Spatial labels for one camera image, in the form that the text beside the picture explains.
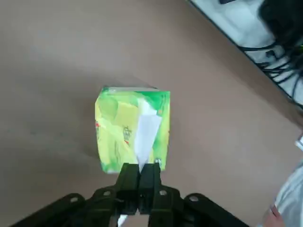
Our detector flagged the green tissue pack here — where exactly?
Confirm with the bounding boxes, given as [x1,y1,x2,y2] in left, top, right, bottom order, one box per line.
[94,85,171,175]

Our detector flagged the person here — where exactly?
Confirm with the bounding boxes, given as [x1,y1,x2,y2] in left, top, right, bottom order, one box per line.
[269,163,303,227]

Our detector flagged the black cable bundle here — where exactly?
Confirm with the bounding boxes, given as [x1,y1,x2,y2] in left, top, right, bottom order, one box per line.
[241,0,303,106]

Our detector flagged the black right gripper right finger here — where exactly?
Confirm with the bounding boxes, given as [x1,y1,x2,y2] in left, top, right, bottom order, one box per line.
[139,162,249,227]

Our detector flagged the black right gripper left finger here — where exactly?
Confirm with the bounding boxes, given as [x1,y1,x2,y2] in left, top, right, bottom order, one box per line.
[10,163,140,227]

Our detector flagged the white tissue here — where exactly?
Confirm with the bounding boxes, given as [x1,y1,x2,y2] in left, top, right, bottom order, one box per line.
[117,100,163,227]

